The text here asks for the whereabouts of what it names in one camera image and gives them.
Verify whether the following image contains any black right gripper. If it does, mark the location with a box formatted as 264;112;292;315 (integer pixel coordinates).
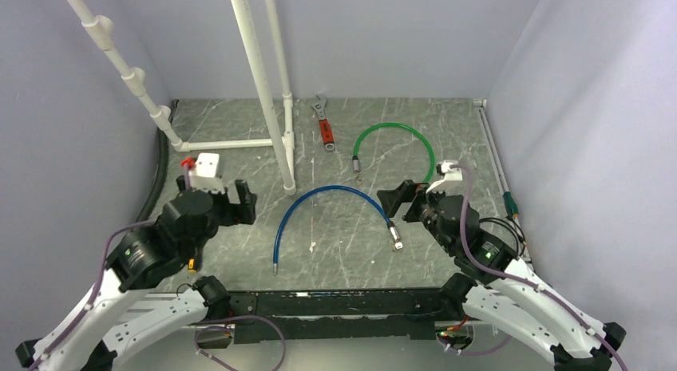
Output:
378;179;456;253

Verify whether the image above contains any blue cable lock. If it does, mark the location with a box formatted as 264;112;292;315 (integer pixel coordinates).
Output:
272;184;403;277

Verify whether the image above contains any green cable lock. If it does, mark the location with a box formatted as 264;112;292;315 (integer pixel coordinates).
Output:
351;122;436;182

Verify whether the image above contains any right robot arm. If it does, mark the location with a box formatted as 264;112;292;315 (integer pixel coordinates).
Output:
377;180;626;370

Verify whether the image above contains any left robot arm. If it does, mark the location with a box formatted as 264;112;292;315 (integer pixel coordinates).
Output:
15;180;258;370

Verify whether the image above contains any black foam tube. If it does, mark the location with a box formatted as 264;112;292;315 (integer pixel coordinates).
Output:
136;129;169;222

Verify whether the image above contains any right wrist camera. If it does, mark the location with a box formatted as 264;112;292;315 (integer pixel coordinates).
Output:
426;160;463;194

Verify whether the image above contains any white pvc pipe frame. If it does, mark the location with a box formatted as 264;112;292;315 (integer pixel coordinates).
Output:
65;0;297;195

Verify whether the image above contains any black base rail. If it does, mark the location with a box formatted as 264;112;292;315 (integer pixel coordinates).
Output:
198;287;465;344

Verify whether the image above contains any red handled adjustable wrench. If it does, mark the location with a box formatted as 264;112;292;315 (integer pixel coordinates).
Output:
311;94;335;152

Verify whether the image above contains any green handled screwdriver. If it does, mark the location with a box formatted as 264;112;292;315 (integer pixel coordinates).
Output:
502;191;519;219

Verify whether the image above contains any black coiled cable right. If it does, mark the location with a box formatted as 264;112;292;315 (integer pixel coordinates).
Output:
478;216;528;256

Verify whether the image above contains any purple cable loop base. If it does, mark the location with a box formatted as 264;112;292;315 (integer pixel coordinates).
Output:
193;315;287;370

